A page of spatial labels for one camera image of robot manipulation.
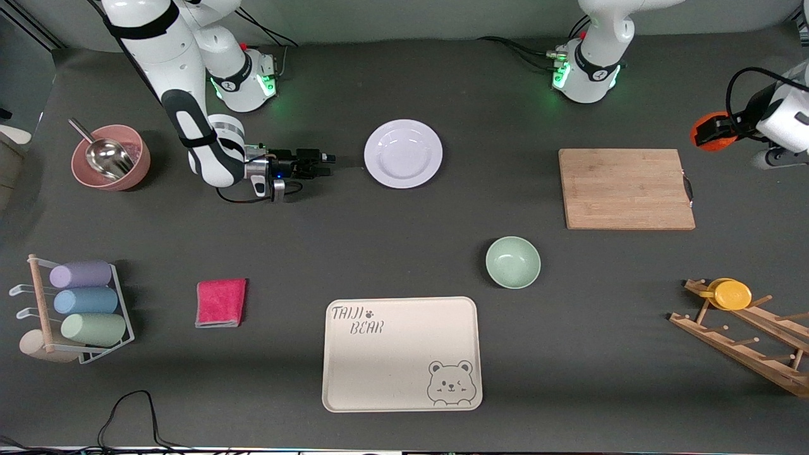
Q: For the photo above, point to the blue cup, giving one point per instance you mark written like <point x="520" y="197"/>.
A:
<point x="85" y="301"/>

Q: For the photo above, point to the pink bowl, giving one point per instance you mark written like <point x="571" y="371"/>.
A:
<point x="142" y="165"/>

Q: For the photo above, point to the orange mandarin fruit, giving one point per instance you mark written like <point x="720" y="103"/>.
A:
<point x="714" y="117"/>

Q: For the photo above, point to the white round plate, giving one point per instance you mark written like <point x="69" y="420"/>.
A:
<point x="403" y="153"/>

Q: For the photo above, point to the beige bear print tray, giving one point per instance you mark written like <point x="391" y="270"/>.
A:
<point x="379" y="373"/>

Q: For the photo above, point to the yellow cup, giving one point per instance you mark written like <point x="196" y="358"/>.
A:
<point x="732" y="295"/>

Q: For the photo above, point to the beige cup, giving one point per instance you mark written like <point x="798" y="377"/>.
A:
<point x="31" y="346"/>

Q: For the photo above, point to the metal scoop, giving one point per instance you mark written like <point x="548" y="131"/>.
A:
<point x="109" y="158"/>

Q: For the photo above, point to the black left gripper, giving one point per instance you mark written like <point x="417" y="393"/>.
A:
<point x="752" y="110"/>

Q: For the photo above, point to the wooden peg drying rack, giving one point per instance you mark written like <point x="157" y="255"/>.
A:
<point x="727" y="344"/>

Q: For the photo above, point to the light green bowl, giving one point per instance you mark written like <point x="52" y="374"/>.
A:
<point x="513" y="262"/>

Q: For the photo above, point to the pink folded cloth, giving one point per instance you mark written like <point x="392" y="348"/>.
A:
<point x="221" y="303"/>

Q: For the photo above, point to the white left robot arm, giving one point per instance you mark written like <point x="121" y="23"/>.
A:
<point x="600" y="38"/>

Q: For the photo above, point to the white rounded object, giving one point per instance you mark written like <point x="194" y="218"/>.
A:
<point x="16" y="134"/>

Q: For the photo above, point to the purple cup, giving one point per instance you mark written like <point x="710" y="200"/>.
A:
<point x="82" y="274"/>

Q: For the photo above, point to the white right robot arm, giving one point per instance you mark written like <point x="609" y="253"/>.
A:
<point x="177" y="63"/>

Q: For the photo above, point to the black diagonal rail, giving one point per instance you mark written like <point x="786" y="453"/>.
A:
<point x="38" y="28"/>

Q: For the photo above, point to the green cup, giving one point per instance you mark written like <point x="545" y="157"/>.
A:
<point x="95" y="329"/>

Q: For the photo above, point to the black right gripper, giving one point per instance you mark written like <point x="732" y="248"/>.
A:
<point x="287" y="165"/>

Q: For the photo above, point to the wooden cutting board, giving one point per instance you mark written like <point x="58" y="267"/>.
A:
<point x="626" y="189"/>

